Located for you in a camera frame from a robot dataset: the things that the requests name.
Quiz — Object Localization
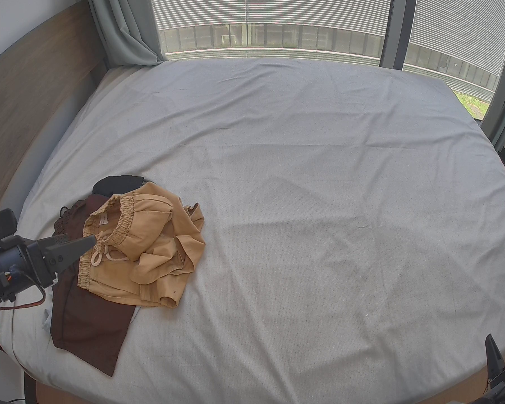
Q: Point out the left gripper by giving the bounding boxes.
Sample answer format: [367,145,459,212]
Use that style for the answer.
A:
[0,233,97,288]

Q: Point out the tan shorts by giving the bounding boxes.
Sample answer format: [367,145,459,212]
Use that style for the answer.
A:
[77,182,206,309]

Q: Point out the brown garment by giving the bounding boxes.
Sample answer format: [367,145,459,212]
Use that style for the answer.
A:
[50,195,138,377]

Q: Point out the black garment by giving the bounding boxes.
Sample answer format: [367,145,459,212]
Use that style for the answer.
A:
[92,175,146,198]

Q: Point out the bed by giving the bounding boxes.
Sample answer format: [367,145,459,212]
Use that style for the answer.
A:
[0,0,505,404]

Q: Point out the window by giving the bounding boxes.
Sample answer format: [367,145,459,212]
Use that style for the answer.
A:
[145,0,505,121]

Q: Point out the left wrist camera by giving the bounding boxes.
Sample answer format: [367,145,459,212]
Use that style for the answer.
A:
[0,209,25,249]

